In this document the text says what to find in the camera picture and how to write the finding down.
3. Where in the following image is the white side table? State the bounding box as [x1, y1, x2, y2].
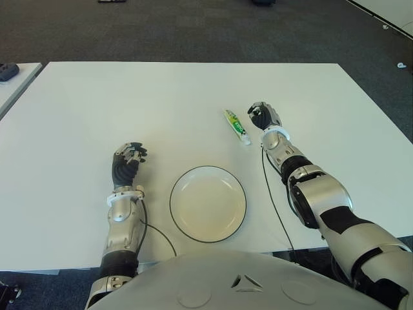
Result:
[0, 62, 43, 119]

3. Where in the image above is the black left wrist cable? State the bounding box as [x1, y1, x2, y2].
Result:
[137, 200, 177, 258]

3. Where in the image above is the black handheld controller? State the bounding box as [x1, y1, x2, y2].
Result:
[0, 62, 19, 82]

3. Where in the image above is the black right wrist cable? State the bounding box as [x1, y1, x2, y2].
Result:
[259, 141, 299, 259]

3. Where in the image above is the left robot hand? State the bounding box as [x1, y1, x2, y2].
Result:
[111, 141, 148, 194]

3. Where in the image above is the black device under table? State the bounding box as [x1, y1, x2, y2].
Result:
[0, 280, 23, 306]

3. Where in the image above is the grey robot torso shell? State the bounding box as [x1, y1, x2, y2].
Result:
[85, 251, 401, 310]

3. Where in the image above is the white background desk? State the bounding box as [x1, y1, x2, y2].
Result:
[347, 0, 413, 39]

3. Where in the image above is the green white toothpaste tube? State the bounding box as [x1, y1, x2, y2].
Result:
[223, 109, 252, 147]

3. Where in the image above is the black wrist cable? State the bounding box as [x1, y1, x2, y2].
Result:
[259, 141, 299, 259]
[137, 200, 177, 258]

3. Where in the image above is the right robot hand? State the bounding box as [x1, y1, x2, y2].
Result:
[247, 101, 283, 132]

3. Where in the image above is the white plate black rim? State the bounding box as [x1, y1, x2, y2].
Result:
[169, 165, 248, 243]

